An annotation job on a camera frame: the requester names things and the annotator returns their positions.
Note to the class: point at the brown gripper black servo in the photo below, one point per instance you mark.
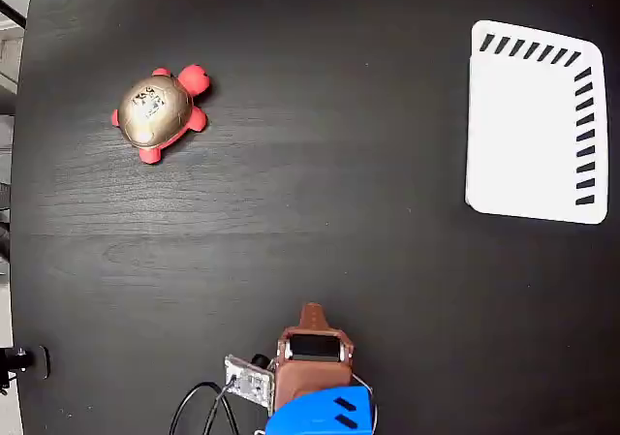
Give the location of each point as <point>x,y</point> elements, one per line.
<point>310,376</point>

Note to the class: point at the red turtle toy gold shell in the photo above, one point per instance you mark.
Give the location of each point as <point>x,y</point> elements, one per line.
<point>152,110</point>

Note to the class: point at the white tray with black stripes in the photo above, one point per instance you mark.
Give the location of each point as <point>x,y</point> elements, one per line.
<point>523,134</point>

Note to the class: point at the black table clamp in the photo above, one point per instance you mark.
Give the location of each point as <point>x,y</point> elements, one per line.
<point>29,360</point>

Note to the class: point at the black metal bar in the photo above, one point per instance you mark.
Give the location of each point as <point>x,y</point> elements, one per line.
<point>12,12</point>

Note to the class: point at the bare camera circuit board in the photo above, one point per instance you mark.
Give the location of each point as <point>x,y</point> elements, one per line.
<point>249,382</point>

